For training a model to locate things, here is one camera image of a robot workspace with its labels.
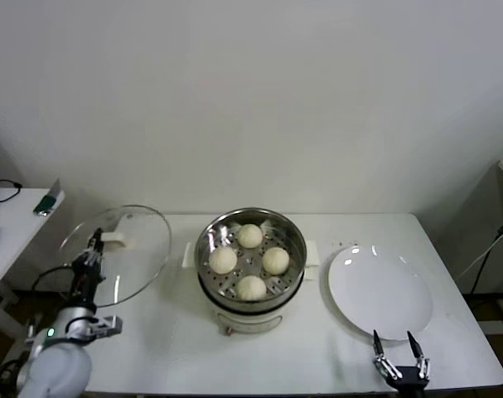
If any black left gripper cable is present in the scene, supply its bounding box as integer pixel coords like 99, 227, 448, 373
27, 265, 77, 345

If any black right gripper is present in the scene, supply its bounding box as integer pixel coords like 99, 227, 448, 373
371, 329, 433, 398

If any white side table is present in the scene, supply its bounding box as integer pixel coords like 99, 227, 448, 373
0, 188, 65, 366

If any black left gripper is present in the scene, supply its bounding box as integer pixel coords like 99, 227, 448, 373
66, 227, 108, 308

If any white power cable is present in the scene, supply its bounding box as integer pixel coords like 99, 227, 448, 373
459, 231, 503, 279

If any thin black hanging cable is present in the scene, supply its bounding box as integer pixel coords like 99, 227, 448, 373
470, 244, 499, 310

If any glass lid with cream handle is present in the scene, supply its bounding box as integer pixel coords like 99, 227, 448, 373
58, 203, 172, 308

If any white steamed baozi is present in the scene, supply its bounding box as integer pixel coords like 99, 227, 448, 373
261, 246, 291, 275
209, 247, 239, 275
237, 223, 264, 249
235, 274, 268, 302

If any cream electric cooker pot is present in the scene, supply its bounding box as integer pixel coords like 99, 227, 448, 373
181, 240, 322, 336

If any green and grey tool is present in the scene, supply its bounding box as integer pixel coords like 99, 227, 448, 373
34, 179, 65, 217

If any perforated steel steamer basket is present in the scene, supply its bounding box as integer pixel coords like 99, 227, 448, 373
194, 207, 307, 314

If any white round plate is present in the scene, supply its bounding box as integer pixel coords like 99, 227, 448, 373
327, 244, 435, 342

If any black cable on side table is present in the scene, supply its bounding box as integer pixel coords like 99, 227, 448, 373
0, 178, 22, 204

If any black floor cable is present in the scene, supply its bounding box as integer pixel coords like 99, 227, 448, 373
0, 321, 28, 393

